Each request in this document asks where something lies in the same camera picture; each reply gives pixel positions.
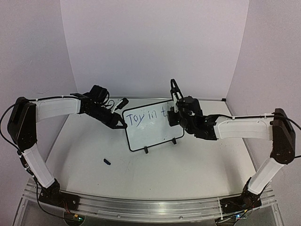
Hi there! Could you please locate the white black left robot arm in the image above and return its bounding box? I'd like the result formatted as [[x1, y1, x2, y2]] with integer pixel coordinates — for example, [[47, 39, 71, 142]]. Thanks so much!
[[7, 85, 129, 210]]

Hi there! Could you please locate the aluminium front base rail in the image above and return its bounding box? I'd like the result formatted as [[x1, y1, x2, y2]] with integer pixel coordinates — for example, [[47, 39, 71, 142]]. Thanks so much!
[[22, 188, 278, 224]]

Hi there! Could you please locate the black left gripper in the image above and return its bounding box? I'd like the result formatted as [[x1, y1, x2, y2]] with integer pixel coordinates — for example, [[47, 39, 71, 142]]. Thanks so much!
[[87, 104, 127, 129]]

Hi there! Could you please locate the black camera cable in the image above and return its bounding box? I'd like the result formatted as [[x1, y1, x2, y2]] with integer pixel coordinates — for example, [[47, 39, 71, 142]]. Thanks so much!
[[170, 79, 185, 98]]

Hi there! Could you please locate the white whiteboard with black frame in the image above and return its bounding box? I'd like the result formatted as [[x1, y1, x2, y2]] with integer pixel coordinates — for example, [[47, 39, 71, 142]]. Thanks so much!
[[122, 99, 184, 152]]

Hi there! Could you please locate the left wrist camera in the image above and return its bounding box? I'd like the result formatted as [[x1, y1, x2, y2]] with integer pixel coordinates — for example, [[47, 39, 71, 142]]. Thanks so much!
[[113, 97, 129, 111]]

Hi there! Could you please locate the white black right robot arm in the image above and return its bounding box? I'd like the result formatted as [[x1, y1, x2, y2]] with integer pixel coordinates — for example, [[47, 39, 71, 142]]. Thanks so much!
[[168, 94, 296, 213]]

